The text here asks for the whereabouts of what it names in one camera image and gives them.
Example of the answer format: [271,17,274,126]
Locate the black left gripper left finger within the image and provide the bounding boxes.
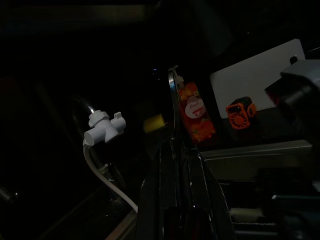
[136,139,180,240]

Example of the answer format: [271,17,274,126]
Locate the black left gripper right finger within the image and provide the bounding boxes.
[186,149,236,240]

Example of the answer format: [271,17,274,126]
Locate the peach dish soap bottle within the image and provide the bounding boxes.
[174,65,216,144]

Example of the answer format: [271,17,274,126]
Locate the white cutting board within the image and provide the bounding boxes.
[209,38,306,120]

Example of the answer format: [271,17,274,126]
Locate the small orange black fan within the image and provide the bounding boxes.
[225,96,257,130]

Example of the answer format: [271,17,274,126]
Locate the stainless steel sink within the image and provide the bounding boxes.
[37,139,313,240]

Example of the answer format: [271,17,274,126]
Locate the yellow sponge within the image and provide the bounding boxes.
[142,113,167,133]

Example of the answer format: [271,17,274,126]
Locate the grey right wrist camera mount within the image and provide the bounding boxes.
[264,58,320,108]

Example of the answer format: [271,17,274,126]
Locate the white flexible hose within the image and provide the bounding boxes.
[82,139,139,213]

